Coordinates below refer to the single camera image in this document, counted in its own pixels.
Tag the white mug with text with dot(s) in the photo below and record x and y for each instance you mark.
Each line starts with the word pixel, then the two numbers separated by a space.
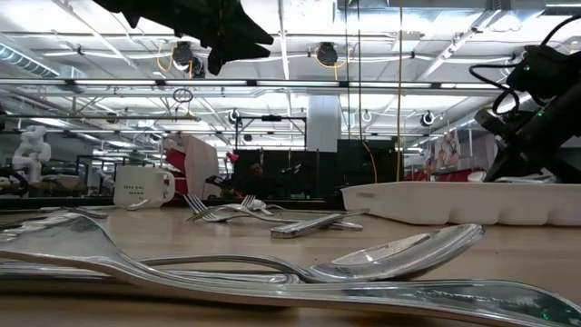
pixel 138 184

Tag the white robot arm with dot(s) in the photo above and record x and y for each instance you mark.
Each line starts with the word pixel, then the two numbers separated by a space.
pixel 32 152

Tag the black metal gantry frame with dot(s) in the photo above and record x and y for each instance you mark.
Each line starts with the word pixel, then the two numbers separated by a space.
pixel 271 117

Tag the pale pink cloth cover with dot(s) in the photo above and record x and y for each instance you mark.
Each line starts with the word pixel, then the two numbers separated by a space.
pixel 202 165

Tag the silver fork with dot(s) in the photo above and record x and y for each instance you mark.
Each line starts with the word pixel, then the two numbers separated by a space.
pixel 248 200
pixel 194 204
pixel 204 215
pixel 54 240

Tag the black partition panels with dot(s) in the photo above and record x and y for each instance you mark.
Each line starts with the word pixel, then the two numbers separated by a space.
pixel 363 163

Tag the person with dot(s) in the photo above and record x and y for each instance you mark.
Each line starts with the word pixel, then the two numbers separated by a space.
pixel 257 172

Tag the red bin cart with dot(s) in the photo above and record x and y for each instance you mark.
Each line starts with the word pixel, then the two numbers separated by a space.
pixel 454 175

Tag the white square column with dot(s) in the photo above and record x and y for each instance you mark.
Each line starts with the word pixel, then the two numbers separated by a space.
pixel 323 122

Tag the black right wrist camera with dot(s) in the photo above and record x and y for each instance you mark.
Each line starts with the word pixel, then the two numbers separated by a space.
pixel 540 72

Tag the black aluminium table frame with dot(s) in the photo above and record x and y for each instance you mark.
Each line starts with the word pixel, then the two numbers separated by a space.
pixel 54 202

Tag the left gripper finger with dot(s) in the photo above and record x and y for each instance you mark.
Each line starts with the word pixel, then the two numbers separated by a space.
pixel 240 32
pixel 227 54

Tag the colourful hanging poster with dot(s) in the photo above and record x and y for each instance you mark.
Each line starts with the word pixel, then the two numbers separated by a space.
pixel 447 150

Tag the white cutlery tray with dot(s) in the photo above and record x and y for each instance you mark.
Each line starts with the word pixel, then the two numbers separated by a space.
pixel 431 204

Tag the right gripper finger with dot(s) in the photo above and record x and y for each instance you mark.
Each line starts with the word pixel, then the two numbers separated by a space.
pixel 569 170
pixel 513 161

